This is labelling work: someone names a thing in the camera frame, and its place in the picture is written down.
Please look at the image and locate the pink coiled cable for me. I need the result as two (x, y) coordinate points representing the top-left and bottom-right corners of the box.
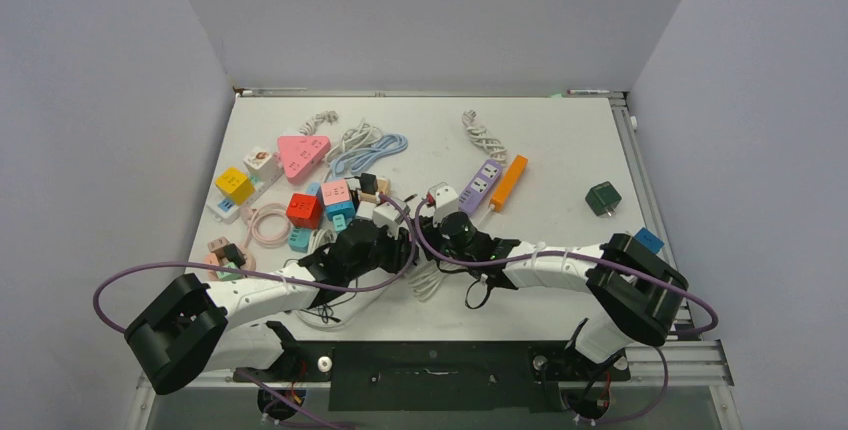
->
(241, 202), (296, 249)

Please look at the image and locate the pink round socket base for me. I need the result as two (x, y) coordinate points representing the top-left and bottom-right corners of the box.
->
(203, 237), (256, 271)

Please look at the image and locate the purple USB power strip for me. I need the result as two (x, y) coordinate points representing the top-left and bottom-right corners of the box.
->
(459, 159), (503, 216)

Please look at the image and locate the orange power strip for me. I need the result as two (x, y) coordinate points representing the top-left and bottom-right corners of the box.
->
(489, 155), (528, 212)

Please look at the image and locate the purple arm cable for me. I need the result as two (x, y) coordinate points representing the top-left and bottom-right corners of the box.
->
(92, 193), (419, 430)
(413, 198), (720, 427)

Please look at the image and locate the red cube socket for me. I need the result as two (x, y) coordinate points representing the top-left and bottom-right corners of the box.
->
(286, 193), (323, 230)

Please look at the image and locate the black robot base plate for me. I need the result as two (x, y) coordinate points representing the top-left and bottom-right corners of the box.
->
(234, 341), (630, 413)

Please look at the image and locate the white coiled cable with plug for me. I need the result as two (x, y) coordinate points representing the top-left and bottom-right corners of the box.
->
(460, 109), (510, 165)

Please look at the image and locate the white USB power strip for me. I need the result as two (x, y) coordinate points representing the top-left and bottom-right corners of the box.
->
(292, 287), (387, 331)

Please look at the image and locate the white power strip cord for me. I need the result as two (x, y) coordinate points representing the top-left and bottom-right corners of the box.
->
(409, 204), (495, 304)

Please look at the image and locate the light blue cable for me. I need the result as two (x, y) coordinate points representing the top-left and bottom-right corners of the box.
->
(329, 133), (409, 180)

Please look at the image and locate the beige cube socket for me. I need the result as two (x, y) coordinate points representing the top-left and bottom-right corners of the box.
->
(358, 173), (391, 205)

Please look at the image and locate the yellow cube socket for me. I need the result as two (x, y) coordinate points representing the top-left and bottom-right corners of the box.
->
(214, 167), (255, 205)

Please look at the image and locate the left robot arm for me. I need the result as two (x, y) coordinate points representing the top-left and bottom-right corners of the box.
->
(123, 220), (418, 395)

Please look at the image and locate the white picture cube socket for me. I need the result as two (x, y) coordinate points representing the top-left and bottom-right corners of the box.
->
(242, 146), (282, 182)

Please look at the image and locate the white flat power strip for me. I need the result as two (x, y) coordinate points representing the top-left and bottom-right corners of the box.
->
(205, 177), (277, 224)

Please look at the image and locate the teal cube socket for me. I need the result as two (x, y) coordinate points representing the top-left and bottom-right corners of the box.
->
(288, 227), (314, 254)

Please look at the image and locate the blue cube socket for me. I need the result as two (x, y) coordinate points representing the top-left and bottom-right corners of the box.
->
(634, 227), (665, 254)

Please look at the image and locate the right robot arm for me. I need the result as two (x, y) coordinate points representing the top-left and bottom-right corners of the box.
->
(414, 212), (689, 378)

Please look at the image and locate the pink triangular power strip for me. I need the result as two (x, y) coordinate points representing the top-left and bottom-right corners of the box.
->
(277, 135), (331, 185)

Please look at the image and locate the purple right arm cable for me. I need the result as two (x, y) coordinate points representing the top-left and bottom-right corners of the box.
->
(413, 198), (720, 427)

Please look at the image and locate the pink cube socket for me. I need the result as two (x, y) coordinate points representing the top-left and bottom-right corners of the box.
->
(321, 179), (352, 207)

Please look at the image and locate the green cube socket adapter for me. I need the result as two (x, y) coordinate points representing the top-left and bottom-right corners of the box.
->
(584, 181), (622, 217)

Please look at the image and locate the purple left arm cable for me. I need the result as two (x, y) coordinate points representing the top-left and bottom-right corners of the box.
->
(92, 193), (419, 430)

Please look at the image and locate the white plug adapter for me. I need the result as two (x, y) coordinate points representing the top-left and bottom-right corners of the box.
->
(355, 201), (377, 220)

